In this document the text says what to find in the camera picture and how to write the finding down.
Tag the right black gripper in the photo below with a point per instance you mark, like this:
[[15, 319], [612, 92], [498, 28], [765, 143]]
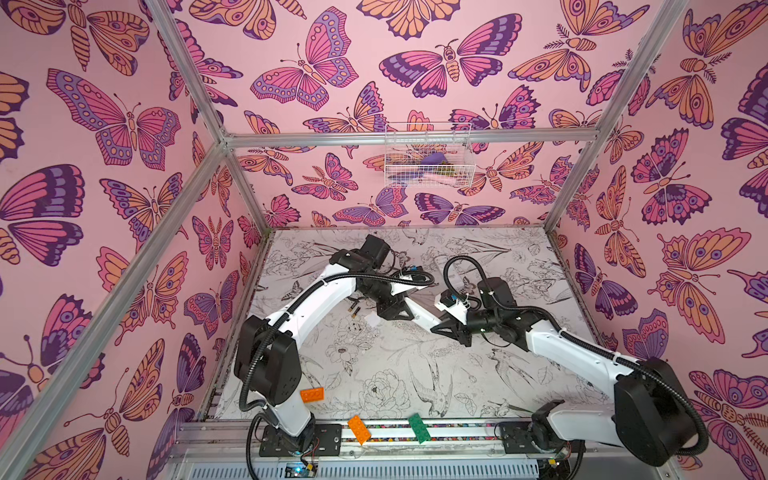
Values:
[[468, 327]]

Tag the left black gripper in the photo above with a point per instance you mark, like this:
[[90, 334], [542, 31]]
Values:
[[390, 309]]

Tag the white remote control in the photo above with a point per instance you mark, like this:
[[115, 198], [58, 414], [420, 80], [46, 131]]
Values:
[[421, 316]]

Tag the white battery cover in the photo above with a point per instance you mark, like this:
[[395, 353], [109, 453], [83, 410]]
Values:
[[373, 320]]

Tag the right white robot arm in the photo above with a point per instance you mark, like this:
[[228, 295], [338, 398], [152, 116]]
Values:
[[647, 413]]

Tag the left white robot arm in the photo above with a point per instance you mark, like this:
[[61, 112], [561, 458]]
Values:
[[267, 357]]

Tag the orange brick on table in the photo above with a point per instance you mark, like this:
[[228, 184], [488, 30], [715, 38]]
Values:
[[312, 395]]

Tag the small circuit board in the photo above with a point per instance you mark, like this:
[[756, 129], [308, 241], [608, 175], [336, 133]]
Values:
[[300, 470]]

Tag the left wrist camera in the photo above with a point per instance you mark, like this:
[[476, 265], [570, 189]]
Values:
[[416, 276]]

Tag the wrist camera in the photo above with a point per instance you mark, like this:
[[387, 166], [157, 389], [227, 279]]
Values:
[[453, 305], [416, 276]]

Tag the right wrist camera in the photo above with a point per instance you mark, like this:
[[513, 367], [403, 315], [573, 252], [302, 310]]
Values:
[[453, 305]]

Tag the green brick on rail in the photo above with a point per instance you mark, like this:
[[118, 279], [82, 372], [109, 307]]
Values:
[[419, 428]]

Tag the orange brick on rail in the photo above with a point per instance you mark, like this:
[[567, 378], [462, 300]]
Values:
[[359, 430]]

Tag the white wire basket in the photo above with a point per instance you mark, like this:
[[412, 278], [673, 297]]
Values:
[[429, 158]]

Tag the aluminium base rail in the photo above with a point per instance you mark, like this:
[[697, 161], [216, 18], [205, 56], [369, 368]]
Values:
[[458, 449]]

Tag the aluminium cage frame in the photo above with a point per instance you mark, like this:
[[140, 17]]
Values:
[[119, 203]]

